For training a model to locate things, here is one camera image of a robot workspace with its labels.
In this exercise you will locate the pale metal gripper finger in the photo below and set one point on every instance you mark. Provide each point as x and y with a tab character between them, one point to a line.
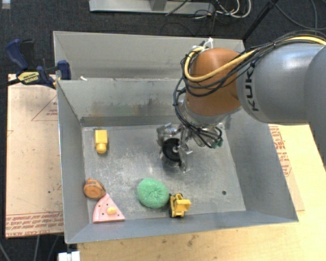
185	159
163	131

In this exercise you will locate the black round disc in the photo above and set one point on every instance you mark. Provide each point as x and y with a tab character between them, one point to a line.
169	145

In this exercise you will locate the grey metal bin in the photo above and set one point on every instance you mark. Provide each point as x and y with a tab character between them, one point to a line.
130	159

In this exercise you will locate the green round scrubber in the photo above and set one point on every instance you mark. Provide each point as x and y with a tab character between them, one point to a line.
153	193

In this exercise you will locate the yellow toy truck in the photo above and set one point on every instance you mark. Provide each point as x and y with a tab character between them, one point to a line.
179	206

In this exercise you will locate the yellow toy block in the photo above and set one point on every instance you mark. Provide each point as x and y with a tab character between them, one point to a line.
101	139

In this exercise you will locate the brown wooden disc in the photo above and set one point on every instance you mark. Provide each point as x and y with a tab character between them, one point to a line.
93	189

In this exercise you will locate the pink wedge with yellow knob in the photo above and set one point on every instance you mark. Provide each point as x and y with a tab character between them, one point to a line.
104	212

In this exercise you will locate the brown cardboard board, red print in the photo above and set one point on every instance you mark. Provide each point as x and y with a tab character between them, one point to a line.
32	151

